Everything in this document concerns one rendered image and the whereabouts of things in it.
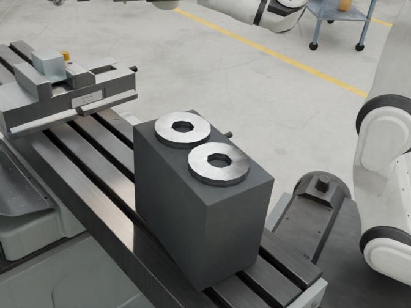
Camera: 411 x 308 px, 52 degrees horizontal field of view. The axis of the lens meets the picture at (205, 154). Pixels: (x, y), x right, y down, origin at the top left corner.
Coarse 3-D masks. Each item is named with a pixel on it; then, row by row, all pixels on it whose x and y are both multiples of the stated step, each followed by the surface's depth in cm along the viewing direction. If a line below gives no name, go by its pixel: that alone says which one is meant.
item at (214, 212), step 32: (160, 128) 66; (192, 128) 68; (160, 160) 63; (192, 160) 60; (224, 160) 63; (160, 192) 67; (192, 192) 57; (224, 192) 57; (256, 192) 60; (160, 224) 71; (192, 224) 60; (224, 224) 60; (256, 224) 65; (192, 256) 63; (224, 256) 64; (256, 256) 70
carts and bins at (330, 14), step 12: (312, 0) 420; (324, 0) 368; (336, 0) 427; (348, 0) 392; (372, 0) 375; (312, 12) 391; (324, 12) 390; (336, 12) 393; (348, 12) 396; (360, 12) 399; (372, 12) 380; (312, 48) 394; (360, 48) 401
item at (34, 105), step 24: (24, 72) 97; (96, 72) 112; (120, 72) 110; (0, 96) 96; (24, 96) 97; (48, 96) 96; (72, 96) 101; (96, 96) 106; (120, 96) 110; (0, 120) 95; (24, 120) 95; (48, 120) 99
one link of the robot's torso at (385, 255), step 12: (372, 240) 105; (384, 240) 103; (372, 252) 105; (384, 252) 103; (396, 252) 102; (408, 252) 101; (372, 264) 107; (384, 264) 105; (396, 264) 103; (408, 264) 101; (396, 276) 105; (408, 276) 103
